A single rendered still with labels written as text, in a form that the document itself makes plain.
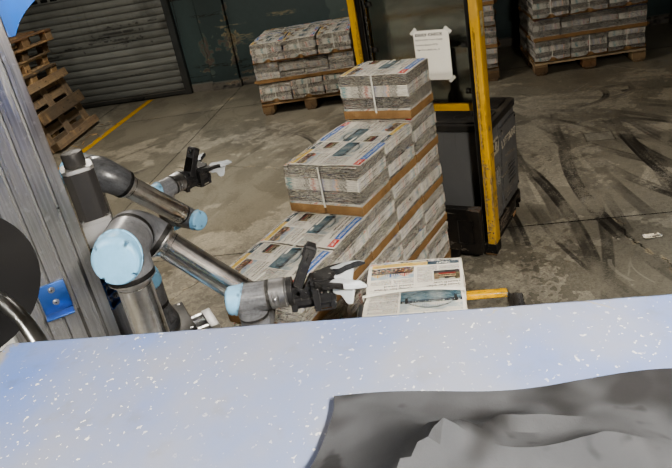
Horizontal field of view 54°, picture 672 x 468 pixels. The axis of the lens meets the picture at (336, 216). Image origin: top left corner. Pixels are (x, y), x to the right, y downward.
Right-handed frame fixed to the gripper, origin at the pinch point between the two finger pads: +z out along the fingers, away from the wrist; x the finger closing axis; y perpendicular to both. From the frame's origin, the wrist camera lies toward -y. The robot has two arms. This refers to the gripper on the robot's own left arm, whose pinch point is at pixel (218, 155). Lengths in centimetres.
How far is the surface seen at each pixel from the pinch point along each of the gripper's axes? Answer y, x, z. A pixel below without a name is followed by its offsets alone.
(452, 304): 4, 122, -32
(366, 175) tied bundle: 19, 39, 47
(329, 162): 13.5, 25.0, 39.4
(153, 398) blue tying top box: -73, 154, -142
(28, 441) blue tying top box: -72, 149, -149
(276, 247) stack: 38.0, 22.5, 3.4
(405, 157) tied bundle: 27, 36, 84
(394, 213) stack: 48, 40, 66
